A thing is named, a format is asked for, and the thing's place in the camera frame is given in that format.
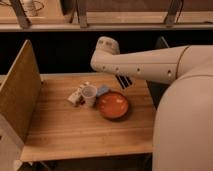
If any black striped eraser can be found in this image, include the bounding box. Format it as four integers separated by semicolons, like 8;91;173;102
116;75;132;89

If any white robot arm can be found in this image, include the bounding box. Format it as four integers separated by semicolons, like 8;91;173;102
90;37;213;171

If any blue sponge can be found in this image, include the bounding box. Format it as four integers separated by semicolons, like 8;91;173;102
97;85;110;96

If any translucent plastic cup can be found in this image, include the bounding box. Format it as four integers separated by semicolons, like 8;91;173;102
81;85;97;107

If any orange round plate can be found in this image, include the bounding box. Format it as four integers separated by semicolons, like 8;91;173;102
97;91;129;120

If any left wooden side panel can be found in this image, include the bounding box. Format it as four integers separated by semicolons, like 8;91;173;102
0;40;41;146

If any wooden back shelf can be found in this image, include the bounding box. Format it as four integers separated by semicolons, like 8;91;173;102
0;0;213;32

